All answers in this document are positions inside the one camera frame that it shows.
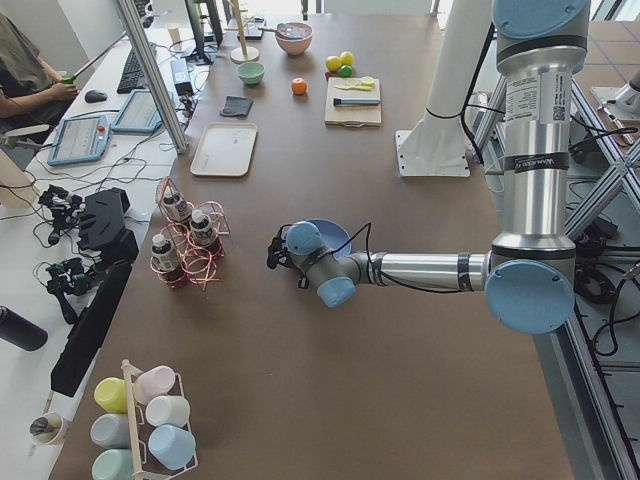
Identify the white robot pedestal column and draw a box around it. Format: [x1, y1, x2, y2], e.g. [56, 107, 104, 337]
[396, 0, 493, 177]

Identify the teach pendant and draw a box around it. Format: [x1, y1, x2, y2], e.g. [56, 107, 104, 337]
[47, 115, 110, 166]
[111, 89, 162, 135]

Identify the wooden cup tree stand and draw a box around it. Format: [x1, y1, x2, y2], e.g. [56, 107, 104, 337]
[227, 0, 260, 65]

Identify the teach pendant near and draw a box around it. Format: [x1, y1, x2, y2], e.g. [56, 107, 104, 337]
[47, 115, 110, 166]

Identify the pastel cup rack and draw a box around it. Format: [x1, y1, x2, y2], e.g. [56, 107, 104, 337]
[91, 359, 199, 479]

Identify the yellow lemon far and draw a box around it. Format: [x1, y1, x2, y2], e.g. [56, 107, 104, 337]
[339, 51, 354, 66]

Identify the green lime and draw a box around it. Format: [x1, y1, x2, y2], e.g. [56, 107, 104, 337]
[337, 65, 353, 78]

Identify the green bowl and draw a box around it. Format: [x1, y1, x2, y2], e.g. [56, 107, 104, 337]
[237, 61, 265, 86]

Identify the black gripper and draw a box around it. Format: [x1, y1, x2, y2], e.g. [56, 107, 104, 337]
[266, 224, 307, 289]

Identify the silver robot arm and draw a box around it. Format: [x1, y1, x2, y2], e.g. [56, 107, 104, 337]
[267, 1, 590, 335]

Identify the metal handled knife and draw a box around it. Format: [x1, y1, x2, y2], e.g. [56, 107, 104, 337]
[332, 98, 381, 107]

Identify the grey folded cloth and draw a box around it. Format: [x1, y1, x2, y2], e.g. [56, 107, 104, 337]
[219, 95, 253, 118]

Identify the orange fruit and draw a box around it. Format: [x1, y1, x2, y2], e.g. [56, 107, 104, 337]
[290, 77, 308, 96]

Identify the copper wire bottle rack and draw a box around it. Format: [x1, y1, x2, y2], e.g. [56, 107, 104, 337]
[155, 177, 230, 289]

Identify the teach pendant far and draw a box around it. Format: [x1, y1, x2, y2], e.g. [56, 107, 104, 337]
[111, 89, 162, 135]

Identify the dark tea bottle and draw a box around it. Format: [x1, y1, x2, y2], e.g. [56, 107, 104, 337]
[161, 189, 191, 224]
[151, 233, 187, 288]
[190, 209, 222, 257]

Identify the yellow lemon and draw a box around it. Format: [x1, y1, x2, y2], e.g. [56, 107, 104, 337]
[325, 56, 342, 72]
[339, 51, 354, 66]

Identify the blue plate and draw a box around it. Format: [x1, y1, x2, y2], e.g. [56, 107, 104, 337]
[308, 218, 351, 259]

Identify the pink ice bowl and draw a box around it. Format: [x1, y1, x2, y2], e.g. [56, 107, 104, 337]
[275, 22, 313, 56]

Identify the seated person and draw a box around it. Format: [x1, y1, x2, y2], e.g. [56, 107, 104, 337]
[1, 14, 79, 128]

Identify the cream rabbit tray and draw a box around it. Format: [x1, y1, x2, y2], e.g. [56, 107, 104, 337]
[190, 122, 258, 177]

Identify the yellow lemon near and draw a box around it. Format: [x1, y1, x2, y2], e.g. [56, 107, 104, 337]
[325, 56, 342, 72]

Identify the wooden cutting board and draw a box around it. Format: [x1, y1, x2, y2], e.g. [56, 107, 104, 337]
[324, 76, 382, 127]

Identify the metal ice scoop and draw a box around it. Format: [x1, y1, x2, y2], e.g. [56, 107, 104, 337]
[260, 22, 308, 39]

